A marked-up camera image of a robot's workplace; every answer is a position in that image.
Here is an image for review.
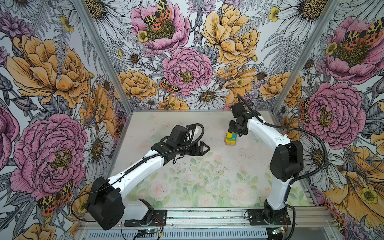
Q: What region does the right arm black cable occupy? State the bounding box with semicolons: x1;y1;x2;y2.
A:
236;93;328;240

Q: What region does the natural wood block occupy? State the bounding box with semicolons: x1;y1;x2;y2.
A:
225;142;237;146

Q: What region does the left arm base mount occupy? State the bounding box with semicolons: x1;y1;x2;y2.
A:
124;210;168;227

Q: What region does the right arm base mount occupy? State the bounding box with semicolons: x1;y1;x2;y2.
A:
245;209;291;226

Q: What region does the green owl toy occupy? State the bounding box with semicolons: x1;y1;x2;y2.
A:
225;138;237;143

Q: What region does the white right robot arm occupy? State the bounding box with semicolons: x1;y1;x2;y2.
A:
229;103;304;224

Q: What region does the aluminium rail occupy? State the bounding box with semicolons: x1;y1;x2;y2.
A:
83;206;334;229

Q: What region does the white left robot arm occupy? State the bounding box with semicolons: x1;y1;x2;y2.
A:
86;123;210;231

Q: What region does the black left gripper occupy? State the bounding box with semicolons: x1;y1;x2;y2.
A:
176;141;210;157

